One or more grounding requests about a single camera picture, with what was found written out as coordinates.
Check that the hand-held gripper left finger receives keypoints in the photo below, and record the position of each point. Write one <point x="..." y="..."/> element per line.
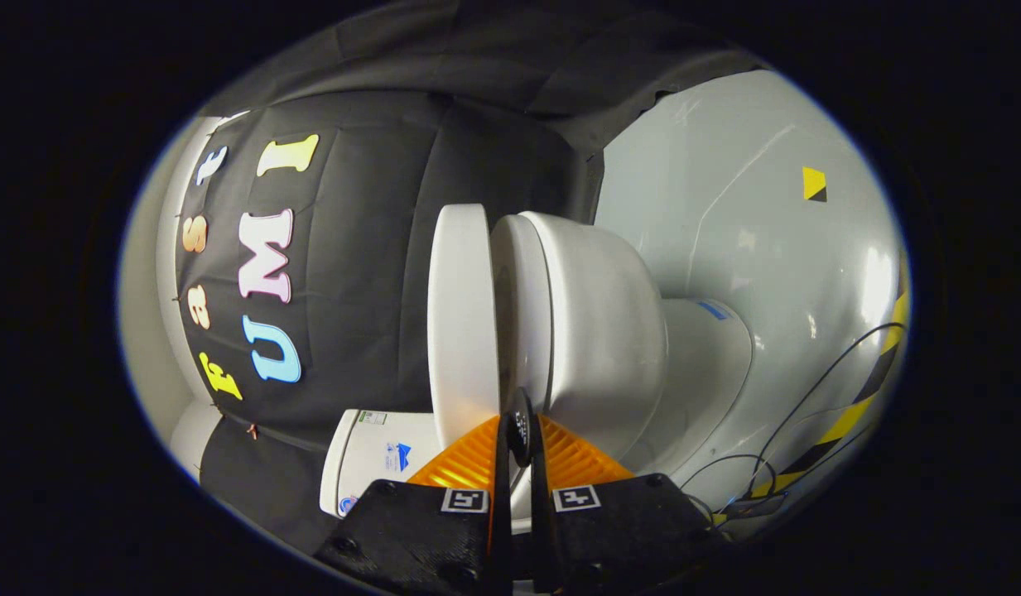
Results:
<point x="502" y="530"/>

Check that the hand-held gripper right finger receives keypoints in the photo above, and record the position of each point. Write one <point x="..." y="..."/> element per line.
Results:
<point x="545" y="530"/>

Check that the white toilet lid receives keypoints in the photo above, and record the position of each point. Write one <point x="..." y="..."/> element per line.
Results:
<point x="462" y="314"/>

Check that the white toilet tank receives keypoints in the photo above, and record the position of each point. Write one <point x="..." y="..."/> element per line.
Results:
<point x="369" y="463"/>

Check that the white toilet bowl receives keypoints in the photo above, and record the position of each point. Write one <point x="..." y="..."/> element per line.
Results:
<point x="601" y="331"/>

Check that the black backdrop cloth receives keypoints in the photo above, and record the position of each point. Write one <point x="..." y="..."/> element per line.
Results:
<point x="369" y="273"/>

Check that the yellow black hazard tape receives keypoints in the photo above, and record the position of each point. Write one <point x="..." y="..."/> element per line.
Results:
<point x="850" y="418"/>

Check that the yellow black floor sticker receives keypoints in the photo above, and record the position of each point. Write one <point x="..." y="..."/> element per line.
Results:
<point x="814" y="184"/>

